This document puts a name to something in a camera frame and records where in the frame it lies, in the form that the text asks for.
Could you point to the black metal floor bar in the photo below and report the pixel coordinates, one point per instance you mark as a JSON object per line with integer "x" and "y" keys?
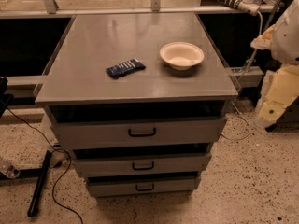
{"x": 33, "y": 208}

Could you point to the grey drawer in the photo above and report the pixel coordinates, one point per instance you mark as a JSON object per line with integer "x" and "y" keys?
{"x": 147, "y": 165}
{"x": 138, "y": 187}
{"x": 138, "y": 134}

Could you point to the grey bottom drawer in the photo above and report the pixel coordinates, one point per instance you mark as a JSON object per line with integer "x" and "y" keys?
{"x": 138, "y": 187}

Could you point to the white power strip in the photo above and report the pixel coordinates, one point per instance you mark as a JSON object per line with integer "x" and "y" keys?
{"x": 240, "y": 5}

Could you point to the aluminium frame rail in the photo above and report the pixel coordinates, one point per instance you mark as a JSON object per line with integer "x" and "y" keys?
{"x": 242, "y": 79}

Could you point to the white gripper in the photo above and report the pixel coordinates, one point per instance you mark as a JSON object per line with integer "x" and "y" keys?
{"x": 287, "y": 41}

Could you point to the grey top drawer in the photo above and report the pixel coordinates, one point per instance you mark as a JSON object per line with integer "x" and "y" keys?
{"x": 138, "y": 134}

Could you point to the grey drawer cabinet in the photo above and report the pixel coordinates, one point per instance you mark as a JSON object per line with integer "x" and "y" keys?
{"x": 78, "y": 89}

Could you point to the grey middle drawer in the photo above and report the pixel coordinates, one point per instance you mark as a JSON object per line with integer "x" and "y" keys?
{"x": 147, "y": 165}

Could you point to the dark blue snack packet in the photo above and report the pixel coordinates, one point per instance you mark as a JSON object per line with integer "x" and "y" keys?
{"x": 125, "y": 68}

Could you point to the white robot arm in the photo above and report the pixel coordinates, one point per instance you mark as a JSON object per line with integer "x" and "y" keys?
{"x": 282, "y": 38}

